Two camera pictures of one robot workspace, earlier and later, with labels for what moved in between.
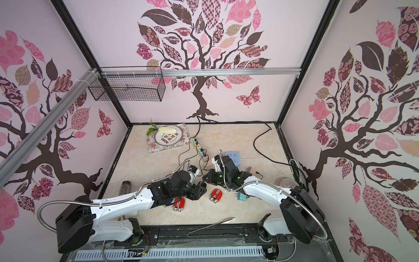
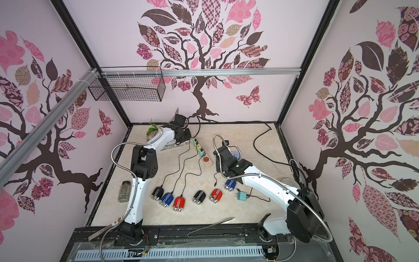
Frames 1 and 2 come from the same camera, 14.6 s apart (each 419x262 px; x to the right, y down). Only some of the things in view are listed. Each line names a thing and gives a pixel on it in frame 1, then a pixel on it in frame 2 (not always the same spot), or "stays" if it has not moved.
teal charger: x=241 y=196 stays
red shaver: x=179 y=204 stays
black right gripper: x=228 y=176 → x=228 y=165
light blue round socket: x=235 y=156 stays
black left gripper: x=196 y=192 → x=189 y=135
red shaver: x=216 y=195 stays
